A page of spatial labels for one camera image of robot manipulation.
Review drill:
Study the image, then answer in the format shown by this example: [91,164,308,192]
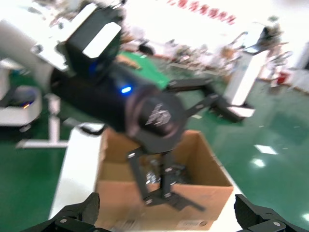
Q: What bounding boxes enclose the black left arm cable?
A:
[79,122,107,136]

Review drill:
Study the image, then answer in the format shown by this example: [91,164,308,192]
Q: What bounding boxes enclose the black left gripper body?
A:
[49,64,187,153]

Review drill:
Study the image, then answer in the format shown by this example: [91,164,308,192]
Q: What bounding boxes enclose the white table leg frame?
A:
[15,93,71,149]

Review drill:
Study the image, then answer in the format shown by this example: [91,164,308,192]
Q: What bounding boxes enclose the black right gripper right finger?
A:
[234,194,309,232]

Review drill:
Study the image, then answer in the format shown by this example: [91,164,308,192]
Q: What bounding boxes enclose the white round mobile base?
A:
[0,60,42,127]

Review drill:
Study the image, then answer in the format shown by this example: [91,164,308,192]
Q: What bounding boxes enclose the white pedestal machine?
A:
[221,21,289,117]

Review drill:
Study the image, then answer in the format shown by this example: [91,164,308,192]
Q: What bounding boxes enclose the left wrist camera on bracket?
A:
[31,2,124,78]

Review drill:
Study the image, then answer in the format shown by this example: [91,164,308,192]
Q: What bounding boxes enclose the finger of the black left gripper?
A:
[166,78,245,123]
[126,149,206,211]

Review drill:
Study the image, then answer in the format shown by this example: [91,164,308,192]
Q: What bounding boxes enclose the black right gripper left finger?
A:
[24,192,100,232]

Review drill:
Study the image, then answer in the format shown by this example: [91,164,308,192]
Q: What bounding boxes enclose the bagged graphics card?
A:
[142,157,192,187]

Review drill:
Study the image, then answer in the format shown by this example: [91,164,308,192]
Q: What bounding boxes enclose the red floor box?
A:
[276,71,290,85]

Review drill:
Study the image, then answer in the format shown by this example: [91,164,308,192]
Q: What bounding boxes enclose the open brown cardboard box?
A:
[95,129,235,231]

